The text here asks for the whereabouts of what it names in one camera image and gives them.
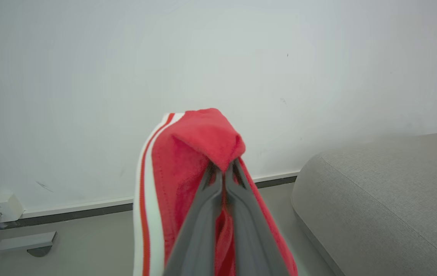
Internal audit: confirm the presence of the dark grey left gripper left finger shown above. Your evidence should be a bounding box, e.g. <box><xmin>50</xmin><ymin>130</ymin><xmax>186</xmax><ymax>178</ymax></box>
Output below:
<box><xmin>163</xmin><ymin>161</ymin><xmax>223</xmax><ymax>276</ymax></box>

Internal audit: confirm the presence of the white wall power adapter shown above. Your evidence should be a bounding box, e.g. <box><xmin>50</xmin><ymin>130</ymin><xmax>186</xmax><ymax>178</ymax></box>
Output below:
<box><xmin>0</xmin><ymin>194</ymin><xmax>25</xmax><ymax>224</ymax></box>

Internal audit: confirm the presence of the grey metal frame with foot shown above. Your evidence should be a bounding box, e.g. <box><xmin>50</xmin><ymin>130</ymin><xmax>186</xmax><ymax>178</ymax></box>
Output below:
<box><xmin>0</xmin><ymin>205</ymin><xmax>57</xmax><ymax>271</ymax></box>

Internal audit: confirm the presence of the grey fabric sofa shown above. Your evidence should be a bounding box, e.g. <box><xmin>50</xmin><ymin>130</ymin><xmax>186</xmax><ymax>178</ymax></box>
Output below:
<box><xmin>291</xmin><ymin>130</ymin><xmax>437</xmax><ymax>276</ymax></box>

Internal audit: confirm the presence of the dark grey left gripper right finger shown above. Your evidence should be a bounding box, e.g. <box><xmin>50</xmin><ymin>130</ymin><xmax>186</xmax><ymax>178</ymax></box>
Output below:
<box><xmin>224</xmin><ymin>159</ymin><xmax>290</xmax><ymax>276</ymax></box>

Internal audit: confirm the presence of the red garment with white stripes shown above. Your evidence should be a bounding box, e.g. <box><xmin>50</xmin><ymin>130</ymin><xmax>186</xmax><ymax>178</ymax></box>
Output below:
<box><xmin>133</xmin><ymin>108</ymin><xmax>299</xmax><ymax>276</ymax></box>

